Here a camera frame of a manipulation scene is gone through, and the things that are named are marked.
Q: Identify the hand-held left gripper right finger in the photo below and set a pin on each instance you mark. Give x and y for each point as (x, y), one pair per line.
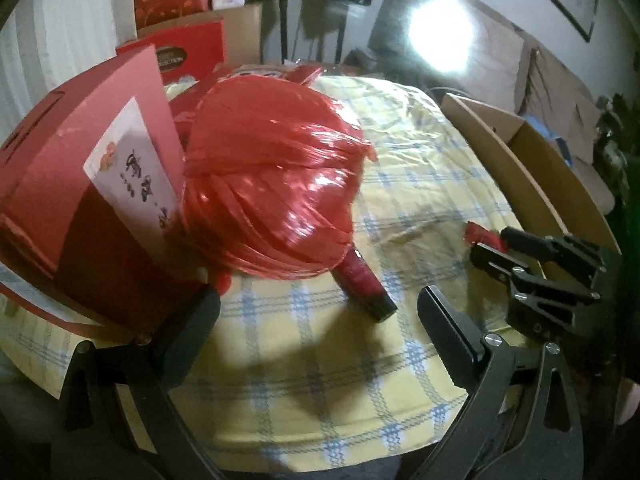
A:
(440, 320)

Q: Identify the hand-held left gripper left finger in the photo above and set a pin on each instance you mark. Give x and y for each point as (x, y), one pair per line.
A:
(197, 310)

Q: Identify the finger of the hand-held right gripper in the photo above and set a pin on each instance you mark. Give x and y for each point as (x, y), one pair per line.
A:
(540, 300)
(555, 252)

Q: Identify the red seasoning sachet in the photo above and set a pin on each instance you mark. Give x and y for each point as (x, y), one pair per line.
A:
(480, 234)

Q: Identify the large cardboard box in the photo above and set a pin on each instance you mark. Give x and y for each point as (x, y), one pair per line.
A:
(530, 170)

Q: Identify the red plastic twine ball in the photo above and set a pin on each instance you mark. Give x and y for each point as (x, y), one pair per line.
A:
(270, 170)

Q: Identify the red paper gift bag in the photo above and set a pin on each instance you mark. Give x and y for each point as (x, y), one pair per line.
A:
(75, 170)

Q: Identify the dark red tube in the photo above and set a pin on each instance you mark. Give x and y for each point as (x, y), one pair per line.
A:
(362, 285)

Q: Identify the yellow plaid tablecloth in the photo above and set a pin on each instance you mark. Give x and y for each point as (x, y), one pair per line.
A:
(350, 385)

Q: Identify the cluttered shelf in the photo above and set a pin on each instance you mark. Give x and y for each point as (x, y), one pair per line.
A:
(620, 150)

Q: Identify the brown sofa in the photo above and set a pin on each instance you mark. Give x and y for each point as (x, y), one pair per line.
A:
(540, 75)

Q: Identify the bright lamp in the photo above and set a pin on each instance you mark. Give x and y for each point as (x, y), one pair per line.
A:
(440, 30)

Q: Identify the red chocolate gift box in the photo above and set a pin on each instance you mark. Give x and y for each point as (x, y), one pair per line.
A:
(190, 45)

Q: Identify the brown cardboard carton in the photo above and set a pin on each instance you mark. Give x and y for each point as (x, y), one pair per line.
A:
(240, 30)

